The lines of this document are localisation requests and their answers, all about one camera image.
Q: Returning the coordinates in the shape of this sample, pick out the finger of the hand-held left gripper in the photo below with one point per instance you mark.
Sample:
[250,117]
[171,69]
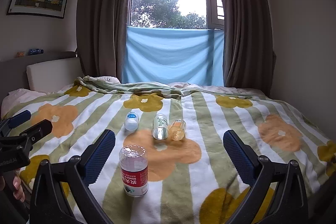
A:
[36,130]
[20,116]

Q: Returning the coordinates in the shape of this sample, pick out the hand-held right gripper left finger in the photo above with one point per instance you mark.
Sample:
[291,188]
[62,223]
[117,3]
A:
[103,157]

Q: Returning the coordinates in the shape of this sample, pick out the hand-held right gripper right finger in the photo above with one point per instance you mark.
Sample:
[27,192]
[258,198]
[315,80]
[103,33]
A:
[238,157]

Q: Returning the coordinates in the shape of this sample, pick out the orange tinted clear bottle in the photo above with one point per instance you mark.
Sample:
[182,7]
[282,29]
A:
[178,130]

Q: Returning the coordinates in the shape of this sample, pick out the person's left hand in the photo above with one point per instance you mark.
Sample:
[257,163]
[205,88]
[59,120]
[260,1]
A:
[19,188]

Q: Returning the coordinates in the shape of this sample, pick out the white pillow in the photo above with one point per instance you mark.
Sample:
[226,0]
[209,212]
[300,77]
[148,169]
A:
[18,99]

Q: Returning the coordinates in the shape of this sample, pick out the red label plastic bottle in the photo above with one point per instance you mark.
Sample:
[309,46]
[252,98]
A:
[134,174]

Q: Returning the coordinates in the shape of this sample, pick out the grey headboard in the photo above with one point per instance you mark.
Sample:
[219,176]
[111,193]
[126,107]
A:
[13,74]

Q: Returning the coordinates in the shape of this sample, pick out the small white blue-label bottle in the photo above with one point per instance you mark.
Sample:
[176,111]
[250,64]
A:
[132,121]

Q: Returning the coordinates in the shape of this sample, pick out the striped flower blanket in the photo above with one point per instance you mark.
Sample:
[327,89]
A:
[210,121]

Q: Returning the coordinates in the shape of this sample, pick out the white headboard cushion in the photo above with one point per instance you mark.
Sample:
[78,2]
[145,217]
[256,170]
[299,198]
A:
[52,73]

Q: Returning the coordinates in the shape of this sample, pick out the small orange item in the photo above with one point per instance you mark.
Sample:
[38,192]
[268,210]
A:
[20,54]

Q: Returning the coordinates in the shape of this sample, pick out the white bed sheet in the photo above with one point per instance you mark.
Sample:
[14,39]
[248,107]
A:
[223,88]

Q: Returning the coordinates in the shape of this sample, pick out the light blue cloth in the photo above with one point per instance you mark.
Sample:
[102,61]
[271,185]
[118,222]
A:
[170,56]

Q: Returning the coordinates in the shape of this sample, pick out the brown curtain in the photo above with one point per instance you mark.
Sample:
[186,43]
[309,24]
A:
[244,24]
[105,16]

